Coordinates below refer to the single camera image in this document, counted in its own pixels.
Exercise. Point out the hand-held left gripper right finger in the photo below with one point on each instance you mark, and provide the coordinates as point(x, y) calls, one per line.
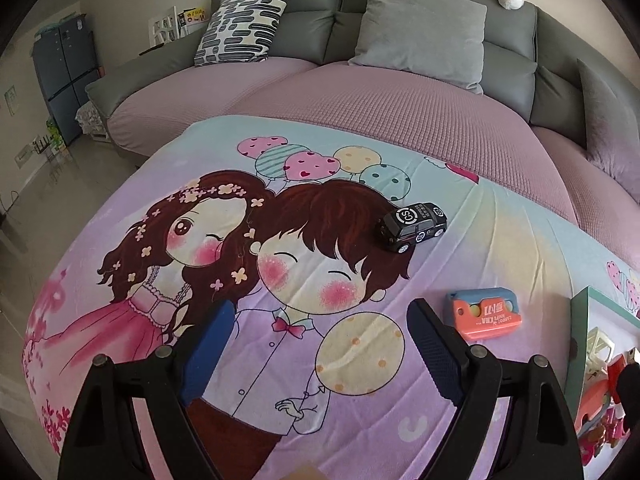
point(437, 355)

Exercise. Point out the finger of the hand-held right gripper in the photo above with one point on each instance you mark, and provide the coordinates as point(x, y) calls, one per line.
point(630, 385)

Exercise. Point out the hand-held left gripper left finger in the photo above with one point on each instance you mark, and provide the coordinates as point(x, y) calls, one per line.
point(207, 355)

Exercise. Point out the red glue tube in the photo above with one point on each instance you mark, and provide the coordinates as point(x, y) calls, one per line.
point(619, 365)

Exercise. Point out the orange utility knife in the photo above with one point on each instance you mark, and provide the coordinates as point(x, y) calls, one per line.
point(592, 405)

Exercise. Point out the cream plastic hair clip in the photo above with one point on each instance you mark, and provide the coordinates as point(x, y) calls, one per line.
point(597, 342)

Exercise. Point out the orange knife with grey sheath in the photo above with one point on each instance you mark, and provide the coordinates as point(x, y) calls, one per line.
point(490, 322)

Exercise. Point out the teal box lid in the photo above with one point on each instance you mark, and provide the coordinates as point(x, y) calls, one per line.
point(580, 325)

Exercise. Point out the cartoon printed blanket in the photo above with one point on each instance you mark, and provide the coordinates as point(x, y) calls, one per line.
point(250, 360)

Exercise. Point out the black toy car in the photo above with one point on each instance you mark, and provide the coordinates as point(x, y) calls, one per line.
point(415, 225)

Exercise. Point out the pink sofa cover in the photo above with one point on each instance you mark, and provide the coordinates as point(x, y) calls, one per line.
point(400, 110)

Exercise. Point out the lilac grey pillow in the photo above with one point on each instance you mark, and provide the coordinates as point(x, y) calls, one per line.
point(612, 125)

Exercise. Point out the white lace cloth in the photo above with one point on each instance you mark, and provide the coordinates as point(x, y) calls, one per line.
point(91, 120)

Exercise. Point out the blue cabinet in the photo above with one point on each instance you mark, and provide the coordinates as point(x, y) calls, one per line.
point(67, 75)

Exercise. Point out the light grey pillow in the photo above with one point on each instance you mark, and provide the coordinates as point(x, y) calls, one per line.
point(420, 35)

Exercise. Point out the black white patterned pillow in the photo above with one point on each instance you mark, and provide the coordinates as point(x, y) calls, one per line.
point(240, 27)

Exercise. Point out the white cutout stand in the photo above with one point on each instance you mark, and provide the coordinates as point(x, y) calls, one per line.
point(162, 27)

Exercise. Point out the yellow black booklet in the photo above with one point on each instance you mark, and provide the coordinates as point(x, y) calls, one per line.
point(194, 17)

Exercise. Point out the grey sofa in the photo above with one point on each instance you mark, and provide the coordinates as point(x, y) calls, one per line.
point(310, 30)

